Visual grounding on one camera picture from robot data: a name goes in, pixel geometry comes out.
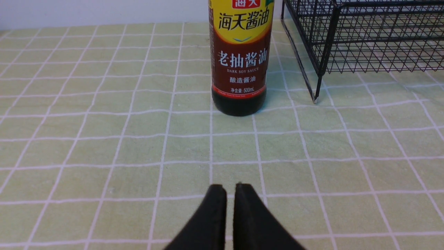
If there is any black wire mesh shelf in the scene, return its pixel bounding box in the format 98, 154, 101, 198
280, 0, 444, 103

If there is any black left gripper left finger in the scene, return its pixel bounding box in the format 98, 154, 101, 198
165, 184, 227, 250

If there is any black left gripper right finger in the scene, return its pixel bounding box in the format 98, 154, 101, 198
233, 183, 305, 250

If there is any dark soy sauce bottle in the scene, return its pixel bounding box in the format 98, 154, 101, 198
208, 0, 275, 117

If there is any green checkered tablecloth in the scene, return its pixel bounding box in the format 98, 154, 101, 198
0, 20, 444, 250

